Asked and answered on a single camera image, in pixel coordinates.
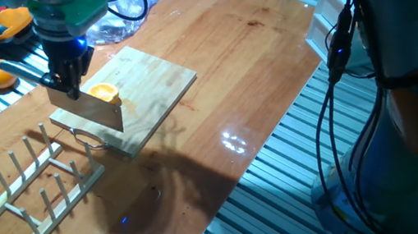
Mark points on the wooden dish rack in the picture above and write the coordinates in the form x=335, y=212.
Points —
x=20, y=184

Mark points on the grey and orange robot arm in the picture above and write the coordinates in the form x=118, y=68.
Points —
x=411, y=39

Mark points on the large brown wooden board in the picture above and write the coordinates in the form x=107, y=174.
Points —
x=219, y=73

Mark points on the steel cleaver knife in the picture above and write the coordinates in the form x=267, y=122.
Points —
x=89, y=111

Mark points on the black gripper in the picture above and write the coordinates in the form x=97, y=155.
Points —
x=65, y=54

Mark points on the wooden cutting board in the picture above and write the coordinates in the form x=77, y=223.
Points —
x=147, y=83

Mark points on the clear plastic bag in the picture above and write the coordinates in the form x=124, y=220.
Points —
x=118, y=29

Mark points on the white foam box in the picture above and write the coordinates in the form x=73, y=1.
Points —
x=322, y=26

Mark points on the cut orange piece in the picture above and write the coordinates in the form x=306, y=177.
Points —
x=105, y=91

